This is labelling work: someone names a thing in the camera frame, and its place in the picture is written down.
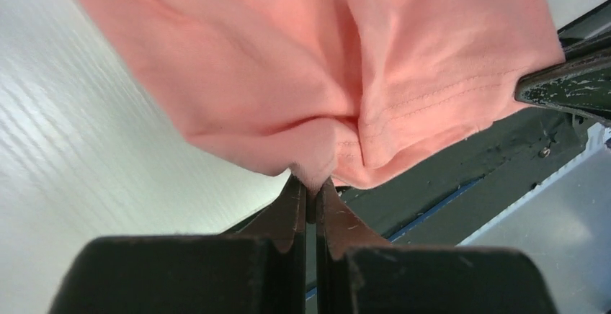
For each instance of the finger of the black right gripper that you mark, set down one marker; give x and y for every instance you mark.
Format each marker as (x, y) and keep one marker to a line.
(580, 86)

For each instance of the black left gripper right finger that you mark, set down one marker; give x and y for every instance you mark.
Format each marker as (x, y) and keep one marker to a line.
(358, 271)

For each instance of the pink t shirt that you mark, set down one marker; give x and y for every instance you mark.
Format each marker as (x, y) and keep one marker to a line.
(358, 91)

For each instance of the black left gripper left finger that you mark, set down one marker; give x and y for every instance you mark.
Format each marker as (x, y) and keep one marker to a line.
(259, 269)

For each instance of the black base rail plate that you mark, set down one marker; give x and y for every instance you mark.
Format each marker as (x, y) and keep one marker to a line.
(444, 198)

